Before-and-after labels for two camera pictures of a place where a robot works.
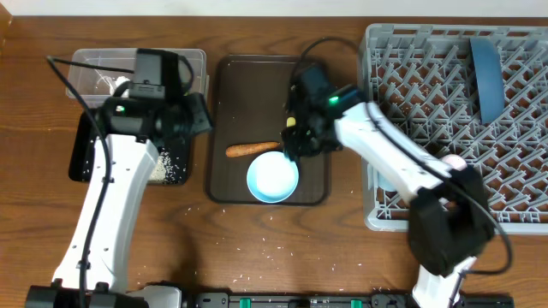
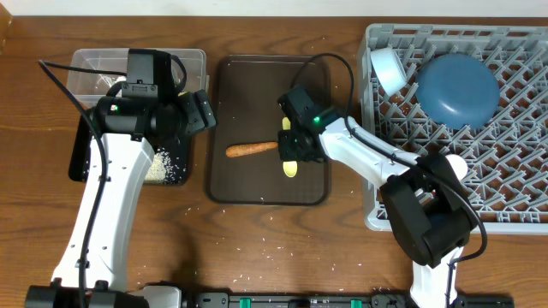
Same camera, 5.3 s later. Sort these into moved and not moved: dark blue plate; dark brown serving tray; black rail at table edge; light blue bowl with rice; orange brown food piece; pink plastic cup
Moved: dark blue plate; light blue bowl with rice
Not moved: pink plastic cup; dark brown serving tray; black rail at table edge; orange brown food piece
